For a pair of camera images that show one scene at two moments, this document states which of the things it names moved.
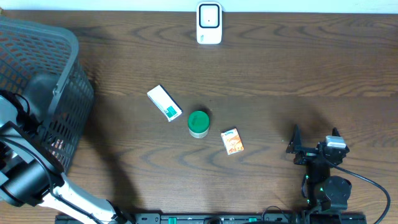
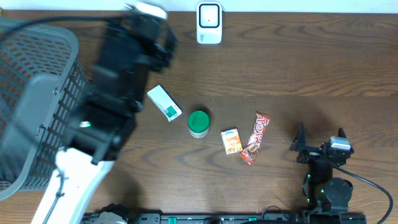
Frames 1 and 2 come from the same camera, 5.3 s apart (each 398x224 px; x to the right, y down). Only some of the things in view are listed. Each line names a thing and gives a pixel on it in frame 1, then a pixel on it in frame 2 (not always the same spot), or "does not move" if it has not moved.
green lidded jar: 198,124 does not move
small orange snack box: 232,141 does not move
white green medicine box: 160,97 does not move
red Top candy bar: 58,144 -> 249,153
